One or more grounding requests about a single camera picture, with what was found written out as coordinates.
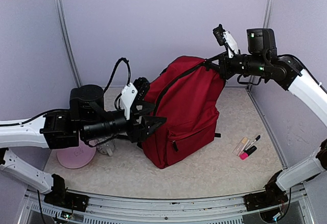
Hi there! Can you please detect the black white marker pen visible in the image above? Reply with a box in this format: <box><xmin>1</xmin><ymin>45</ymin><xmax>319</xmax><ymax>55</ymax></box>
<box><xmin>243</xmin><ymin>135</ymin><xmax>261</xmax><ymax>151</ymax></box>

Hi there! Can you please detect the front aluminium rail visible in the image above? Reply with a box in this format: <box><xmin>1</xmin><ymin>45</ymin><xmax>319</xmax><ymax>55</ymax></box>
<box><xmin>17</xmin><ymin>180</ymin><xmax>316</xmax><ymax>224</ymax></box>

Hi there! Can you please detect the right aluminium frame post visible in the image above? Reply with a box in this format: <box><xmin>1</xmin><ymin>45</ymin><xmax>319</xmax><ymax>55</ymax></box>
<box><xmin>247</xmin><ymin>0</ymin><xmax>274</xmax><ymax>91</ymax></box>

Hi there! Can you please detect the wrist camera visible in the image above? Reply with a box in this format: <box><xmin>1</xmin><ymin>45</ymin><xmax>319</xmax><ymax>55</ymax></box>
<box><xmin>213</xmin><ymin>24</ymin><xmax>239</xmax><ymax>58</ymax></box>
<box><xmin>120</xmin><ymin>77</ymin><xmax>150</xmax><ymax>120</ymax></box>

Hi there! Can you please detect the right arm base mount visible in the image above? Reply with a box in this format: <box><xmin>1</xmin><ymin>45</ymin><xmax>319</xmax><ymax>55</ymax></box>
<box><xmin>243</xmin><ymin>191</ymin><xmax>289</xmax><ymax>211</ymax></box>

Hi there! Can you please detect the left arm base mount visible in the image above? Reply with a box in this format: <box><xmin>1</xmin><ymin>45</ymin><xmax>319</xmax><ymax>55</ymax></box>
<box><xmin>44</xmin><ymin>192</ymin><xmax>89</xmax><ymax>212</ymax></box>

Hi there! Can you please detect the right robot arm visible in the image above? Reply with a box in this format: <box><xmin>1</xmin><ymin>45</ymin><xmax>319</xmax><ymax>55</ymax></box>
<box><xmin>205</xmin><ymin>25</ymin><xmax>326</xmax><ymax>206</ymax></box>

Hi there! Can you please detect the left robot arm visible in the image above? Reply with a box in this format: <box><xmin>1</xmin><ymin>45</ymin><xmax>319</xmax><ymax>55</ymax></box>
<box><xmin>1</xmin><ymin>83</ymin><xmax>166</xmax><ymax>206</ymax></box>

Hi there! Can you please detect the aluminium frame post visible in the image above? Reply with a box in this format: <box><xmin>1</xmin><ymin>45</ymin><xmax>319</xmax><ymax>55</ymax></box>
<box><xmin>54</xmin><ymin>0</ymin><xmax>82</xmax><ymax>87</ymax></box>
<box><xmin>247</xmin><ymin>0</ymin><xmax>274</xmax><ymax>91</ymax></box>

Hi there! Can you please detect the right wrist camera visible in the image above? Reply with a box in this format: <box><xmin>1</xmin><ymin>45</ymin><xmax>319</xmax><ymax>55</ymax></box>
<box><xmin>213</xmin><ymin>24</ymin><xmax>239</xmax><ymax>58</ymax></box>

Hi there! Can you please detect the white patterned mug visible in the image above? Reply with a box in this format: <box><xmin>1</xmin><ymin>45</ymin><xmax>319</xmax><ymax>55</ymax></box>
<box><xmin>96</xmin><ymin>138</ymin><xmax>115</xmax><ymax>156</ymax></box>

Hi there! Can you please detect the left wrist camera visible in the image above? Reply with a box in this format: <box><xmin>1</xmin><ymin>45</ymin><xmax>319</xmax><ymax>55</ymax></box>
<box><xmin>120</xmin><ymin>77</ymin><xmax>150</xmax><ymax>120</ymax></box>

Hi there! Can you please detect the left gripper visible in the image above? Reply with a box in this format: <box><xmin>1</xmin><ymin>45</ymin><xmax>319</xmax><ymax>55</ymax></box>
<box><xmin>81</xmin><ymin>101</ymin><xmax>167</xmax><ymax>143</ymax></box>

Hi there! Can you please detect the left aluminium frame post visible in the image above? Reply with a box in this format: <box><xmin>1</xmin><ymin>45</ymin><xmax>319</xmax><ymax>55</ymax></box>
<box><xmin>54</xmin><ymin>0</ymin><xmax>82</xmax><ymax>87</ymax></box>

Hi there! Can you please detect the red backpack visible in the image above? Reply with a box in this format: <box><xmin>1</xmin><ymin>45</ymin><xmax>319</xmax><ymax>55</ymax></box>
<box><xmin>142</xmin><ymin>56</ymin><xmax>225</xmax><ymax>169</ymax></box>

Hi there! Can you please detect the pink plate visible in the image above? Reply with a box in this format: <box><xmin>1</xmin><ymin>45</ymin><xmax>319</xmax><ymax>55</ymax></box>
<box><xmin>56</xmin><ymin>142</ymin><xmax>96</xmax><ymax>169</ymax></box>

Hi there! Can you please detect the pink highlighter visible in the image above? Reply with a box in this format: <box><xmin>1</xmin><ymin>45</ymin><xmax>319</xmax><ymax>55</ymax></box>
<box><xmin>239</xmin><ymin>146</ymin><xmax>257</xmax><ymax>160</ymax></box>

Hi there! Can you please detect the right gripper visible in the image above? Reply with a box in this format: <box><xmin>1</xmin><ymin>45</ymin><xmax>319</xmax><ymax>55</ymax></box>
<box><xmin>206</xmin><ymin>50</ymin><xmax>269</xmax><ymax>79</ymax></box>

